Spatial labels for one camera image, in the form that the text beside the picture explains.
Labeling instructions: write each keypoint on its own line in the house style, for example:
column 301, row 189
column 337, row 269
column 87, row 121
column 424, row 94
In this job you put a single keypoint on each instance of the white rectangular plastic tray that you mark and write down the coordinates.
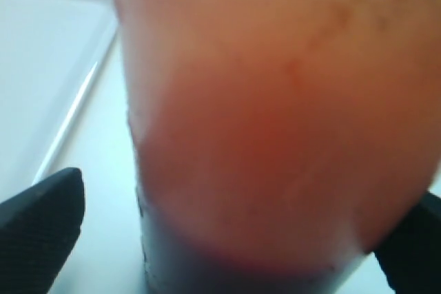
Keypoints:
column 51, row 52

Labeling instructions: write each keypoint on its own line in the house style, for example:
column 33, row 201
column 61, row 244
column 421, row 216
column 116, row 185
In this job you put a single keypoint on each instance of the red sauce squeeze bottle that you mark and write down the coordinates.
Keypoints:
column 277, row 142

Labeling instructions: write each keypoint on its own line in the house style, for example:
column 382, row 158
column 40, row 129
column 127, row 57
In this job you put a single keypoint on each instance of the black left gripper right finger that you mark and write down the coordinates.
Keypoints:
column 410, row 255

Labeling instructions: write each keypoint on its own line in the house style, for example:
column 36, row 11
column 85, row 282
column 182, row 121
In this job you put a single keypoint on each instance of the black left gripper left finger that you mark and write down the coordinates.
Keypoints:
column 39, row 229

